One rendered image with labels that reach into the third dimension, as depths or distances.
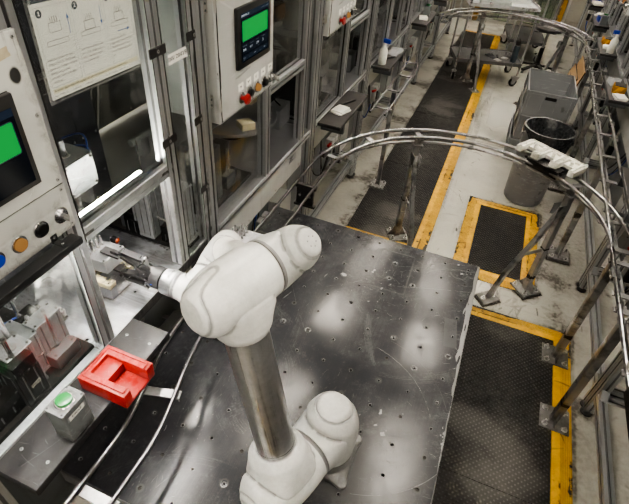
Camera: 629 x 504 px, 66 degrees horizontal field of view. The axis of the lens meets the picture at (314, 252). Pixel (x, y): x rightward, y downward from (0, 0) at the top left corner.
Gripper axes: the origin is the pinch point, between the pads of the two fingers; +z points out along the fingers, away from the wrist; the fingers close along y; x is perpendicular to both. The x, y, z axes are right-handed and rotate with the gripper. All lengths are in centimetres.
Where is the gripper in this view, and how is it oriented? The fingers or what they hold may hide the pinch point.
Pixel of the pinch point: (112, 259)
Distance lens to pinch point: 173.0
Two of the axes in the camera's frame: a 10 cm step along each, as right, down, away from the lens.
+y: 1.1, -7.4, -6.6
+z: -9.2, -3.3, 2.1
